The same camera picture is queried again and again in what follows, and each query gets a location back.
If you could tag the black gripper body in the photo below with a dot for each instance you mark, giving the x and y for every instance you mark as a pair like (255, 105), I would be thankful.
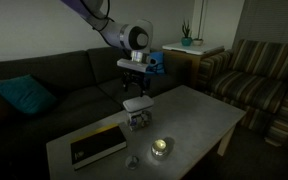
(135, 79)

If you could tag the white container lid with button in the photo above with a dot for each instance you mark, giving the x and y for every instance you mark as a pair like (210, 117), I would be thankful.
(138, 102)

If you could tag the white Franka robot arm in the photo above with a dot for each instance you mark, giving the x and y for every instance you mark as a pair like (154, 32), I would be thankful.
(117, 33)

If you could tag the blue pillow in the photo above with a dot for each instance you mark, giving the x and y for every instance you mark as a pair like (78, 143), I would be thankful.
(160, 60)

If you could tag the wooden side table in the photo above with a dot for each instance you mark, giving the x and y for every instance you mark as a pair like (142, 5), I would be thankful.
(184, 66)

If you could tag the glass candle jar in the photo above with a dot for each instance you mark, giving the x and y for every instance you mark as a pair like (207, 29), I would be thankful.
(159, 148)

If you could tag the dark patterned sofa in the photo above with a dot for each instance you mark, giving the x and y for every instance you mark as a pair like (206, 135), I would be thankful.
(67, 73)

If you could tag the teal plant pot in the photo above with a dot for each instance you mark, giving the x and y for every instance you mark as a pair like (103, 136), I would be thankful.
(186, 41)

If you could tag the white tray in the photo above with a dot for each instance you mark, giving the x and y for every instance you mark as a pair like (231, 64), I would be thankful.
(194, 48)

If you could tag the black book with yellow edge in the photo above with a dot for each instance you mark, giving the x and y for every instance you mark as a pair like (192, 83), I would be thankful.
(97, 145)

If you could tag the small white pot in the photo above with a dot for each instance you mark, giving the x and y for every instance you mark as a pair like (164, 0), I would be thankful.
(197, 42)

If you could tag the small round glass coaster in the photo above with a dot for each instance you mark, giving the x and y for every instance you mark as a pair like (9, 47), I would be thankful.
(132, 162)

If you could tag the tall thin plant stems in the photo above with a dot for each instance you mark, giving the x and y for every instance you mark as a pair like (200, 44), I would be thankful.
(202, 26)

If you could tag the light wooden table leg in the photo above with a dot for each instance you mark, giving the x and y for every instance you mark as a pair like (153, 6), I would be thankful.
(226, 141)

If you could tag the teal pillow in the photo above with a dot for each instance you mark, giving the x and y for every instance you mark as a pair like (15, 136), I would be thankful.
(22, 95)

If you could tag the striped armchair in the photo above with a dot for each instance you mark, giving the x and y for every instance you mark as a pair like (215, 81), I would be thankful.
(250, 86)

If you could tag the window blinds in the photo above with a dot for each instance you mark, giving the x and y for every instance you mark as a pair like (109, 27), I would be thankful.
(270, 20)

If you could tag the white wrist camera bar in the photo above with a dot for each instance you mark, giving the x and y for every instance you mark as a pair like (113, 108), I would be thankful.
(132, 65)

